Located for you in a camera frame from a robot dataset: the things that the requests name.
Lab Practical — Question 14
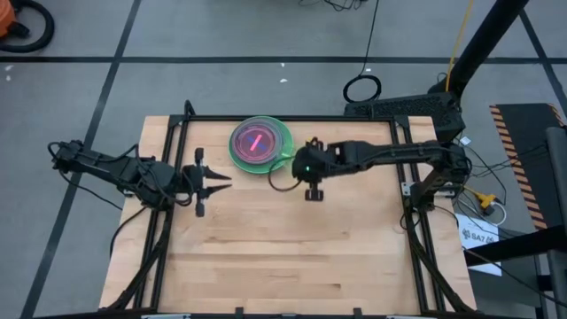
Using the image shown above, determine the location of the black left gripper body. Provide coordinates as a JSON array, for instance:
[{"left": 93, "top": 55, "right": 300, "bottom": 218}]
[{"left": 181, "top": 164, "right": 205, "bottom": 201}]

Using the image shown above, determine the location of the hazard-striped black mat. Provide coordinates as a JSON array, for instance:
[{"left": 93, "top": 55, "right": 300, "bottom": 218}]
[{"left": 489, "top": 103, "right": 567, "bottom": 231}]

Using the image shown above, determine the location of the black metal beam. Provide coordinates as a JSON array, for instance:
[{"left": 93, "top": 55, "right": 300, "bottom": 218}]
[{"left": 463, "top": 224, "right": 567, "bottom": 268}]

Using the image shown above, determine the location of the yellow plug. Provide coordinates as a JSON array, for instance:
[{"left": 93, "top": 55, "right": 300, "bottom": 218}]
[{"left": 475, "top": 186, "right": 498, "bottom": 210}]

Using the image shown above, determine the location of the black plastic plate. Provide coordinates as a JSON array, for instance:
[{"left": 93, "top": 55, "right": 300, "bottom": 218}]
[{"left": 231, "top": 121, "right": 285, "bottom": 165}]

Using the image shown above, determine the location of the black metal table frame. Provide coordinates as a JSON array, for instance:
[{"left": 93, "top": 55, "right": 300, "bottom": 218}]
[{"left": 99, "top": 100, "right": 478, "bottom": 319}]

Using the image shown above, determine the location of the black vacuum hose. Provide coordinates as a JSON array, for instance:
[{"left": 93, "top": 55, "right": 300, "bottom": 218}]
[{"left": 0, "top": 0, "right": 56, "bottom": 54}]

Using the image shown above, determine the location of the white paper sign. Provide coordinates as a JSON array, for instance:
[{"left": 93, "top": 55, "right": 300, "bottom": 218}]
[{"left": 455, "top": 212, "right": 504, "bottom": 276}]

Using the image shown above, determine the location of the black pole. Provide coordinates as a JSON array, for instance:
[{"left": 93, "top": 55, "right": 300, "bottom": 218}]
[{"left": 427, "top": 0, "right": 531, "bottom": 97}]

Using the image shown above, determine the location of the coiled black cable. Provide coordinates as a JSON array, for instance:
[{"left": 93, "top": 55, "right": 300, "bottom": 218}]
[{"left": 342, "top": 0, "right": 383, "bottom": 105}]

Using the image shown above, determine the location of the yellow hanging cable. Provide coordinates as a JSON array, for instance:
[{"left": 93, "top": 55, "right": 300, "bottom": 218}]
[{"left": 445, "top": 0, "right": 475, "bottom": 92}]

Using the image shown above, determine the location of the red transparent plastic plate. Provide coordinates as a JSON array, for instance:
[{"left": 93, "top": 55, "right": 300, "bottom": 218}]
[{"left": 237, "top": 124, "right": 279, "bottom": 161}]

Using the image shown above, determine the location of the large light green plate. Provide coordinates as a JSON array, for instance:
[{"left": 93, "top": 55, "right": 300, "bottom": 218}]
[{"left": 228, "top": 115, "right": 295, "bottom": 175}]

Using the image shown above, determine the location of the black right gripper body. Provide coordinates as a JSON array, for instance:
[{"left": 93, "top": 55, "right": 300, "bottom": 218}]
[{"left": 291, "top": 142, "right": 341, "bottom": 185}]

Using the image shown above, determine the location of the black perforated computer case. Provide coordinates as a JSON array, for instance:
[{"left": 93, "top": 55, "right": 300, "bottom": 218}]
[{"left": 344, "top": 91, "right": 466, "bottom": 145}]

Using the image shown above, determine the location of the grey metal post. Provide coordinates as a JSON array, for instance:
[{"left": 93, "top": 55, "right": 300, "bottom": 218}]
[{"left": 544, "top": 126, "right": 567, "bottom": 319}]

